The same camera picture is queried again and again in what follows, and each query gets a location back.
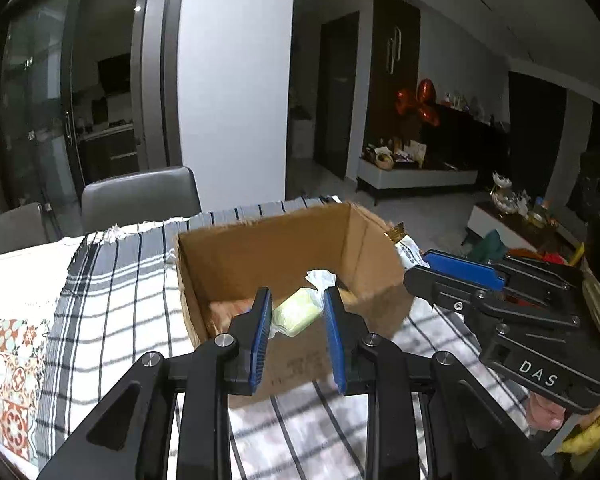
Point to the patterned tablecloth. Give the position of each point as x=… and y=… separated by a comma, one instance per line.
x=10, y=340

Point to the dark door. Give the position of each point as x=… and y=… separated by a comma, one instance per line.
x=340, y=95

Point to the dark sideboard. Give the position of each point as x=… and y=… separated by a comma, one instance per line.
x=470, y=140

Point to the white crumpled wrapper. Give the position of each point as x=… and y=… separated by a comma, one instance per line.
x=321, y=279

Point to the woven basket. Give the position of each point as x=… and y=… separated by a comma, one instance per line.
x=385, y=161

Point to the red balloon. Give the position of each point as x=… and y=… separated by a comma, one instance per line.
x=426, y=91
x=406, y=102
x=431, y=116

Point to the yellow green snack packet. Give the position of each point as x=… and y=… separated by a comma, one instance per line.
x=297, y=312

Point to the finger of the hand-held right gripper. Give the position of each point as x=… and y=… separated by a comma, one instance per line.
x=440, y=292
x=462, y=269

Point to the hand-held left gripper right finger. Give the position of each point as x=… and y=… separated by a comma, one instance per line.
x=334, y=340

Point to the brown cardboard box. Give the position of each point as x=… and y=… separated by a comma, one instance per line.
x=300, y=360

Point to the large grey chair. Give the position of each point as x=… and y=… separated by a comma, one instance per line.
x=140, y=197

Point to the glass door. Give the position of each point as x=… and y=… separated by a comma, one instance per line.
x=35, y=110

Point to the green cloth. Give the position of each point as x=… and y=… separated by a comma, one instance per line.
x=490, y=247

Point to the white low console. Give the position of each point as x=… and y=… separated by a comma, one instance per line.
x=420, y=180

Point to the grey refrigerator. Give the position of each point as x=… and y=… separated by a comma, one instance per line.
x=152, y=80

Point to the low coffee table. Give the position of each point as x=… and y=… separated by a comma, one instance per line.
x=505, y=225

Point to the kitchen counter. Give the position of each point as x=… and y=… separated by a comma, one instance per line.
x=110, y=152

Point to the small grey chair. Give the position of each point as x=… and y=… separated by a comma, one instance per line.
x=17, y=230

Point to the red cloth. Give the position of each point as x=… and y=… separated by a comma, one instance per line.
x=550, y=258

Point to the white decorative bowl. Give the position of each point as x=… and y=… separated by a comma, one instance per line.
x=504, y=195

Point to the person's right hand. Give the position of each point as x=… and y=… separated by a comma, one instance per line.
x=545, y=415

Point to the black checked white cloth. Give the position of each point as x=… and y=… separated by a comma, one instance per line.
x=115, y=310

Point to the dark wooden cabinet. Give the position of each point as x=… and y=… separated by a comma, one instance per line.
x=392, y=60

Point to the white gold-edged snack packet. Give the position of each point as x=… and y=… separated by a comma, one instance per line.
x=411, y=252

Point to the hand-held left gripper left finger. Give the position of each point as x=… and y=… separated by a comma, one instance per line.
x=261, y=340

